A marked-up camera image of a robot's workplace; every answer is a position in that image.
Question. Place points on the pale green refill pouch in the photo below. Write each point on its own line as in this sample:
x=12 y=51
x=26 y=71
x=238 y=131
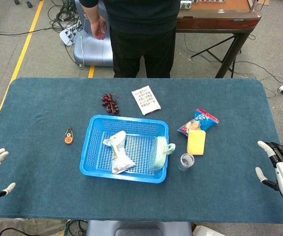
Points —
x=160 y=155

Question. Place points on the white snack packet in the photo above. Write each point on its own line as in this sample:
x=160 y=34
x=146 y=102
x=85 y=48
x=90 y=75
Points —
x=118 y=157

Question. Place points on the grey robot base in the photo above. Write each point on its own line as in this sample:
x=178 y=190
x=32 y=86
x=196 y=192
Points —
x=136 y=227

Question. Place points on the blue plastic mesh basket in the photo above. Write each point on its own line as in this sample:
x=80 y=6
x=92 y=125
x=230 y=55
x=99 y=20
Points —
x=141 y=175

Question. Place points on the teal table cloth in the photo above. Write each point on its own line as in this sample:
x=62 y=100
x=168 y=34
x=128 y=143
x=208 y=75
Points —
x=45 y=110

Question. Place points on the orange black correction tape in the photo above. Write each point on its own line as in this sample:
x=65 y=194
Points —
x=68 y=138

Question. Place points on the yellow sponge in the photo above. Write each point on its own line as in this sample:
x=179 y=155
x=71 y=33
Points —
x=196 y=142

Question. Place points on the blue snack bag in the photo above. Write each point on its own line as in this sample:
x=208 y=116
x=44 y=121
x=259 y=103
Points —
x=204 y=119

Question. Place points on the clear plastic cup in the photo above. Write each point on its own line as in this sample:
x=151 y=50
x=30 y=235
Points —
x=186 y=162

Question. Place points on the dark red grape bunch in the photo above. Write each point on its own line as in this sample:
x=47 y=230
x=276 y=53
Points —
x=111 y=104

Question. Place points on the white red-patterned tissue pack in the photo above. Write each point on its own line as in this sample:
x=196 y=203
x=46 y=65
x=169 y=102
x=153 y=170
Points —
x=146 y=100

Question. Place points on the white power strip with plugs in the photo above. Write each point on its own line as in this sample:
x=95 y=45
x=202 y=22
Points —
x=67 y=34

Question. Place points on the blue-grey machine base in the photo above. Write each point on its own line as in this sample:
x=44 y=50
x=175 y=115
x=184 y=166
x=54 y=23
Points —
x=94 y=51

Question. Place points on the brown mahjong table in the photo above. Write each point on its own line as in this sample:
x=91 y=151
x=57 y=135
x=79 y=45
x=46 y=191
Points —
x=217 y=23

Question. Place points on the mahjong tile stack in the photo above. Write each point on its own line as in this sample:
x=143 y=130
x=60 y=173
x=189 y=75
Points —
x=185 y=4

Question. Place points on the person in black clothes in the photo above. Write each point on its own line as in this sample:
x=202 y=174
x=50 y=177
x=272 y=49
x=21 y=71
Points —
x=141 y=37

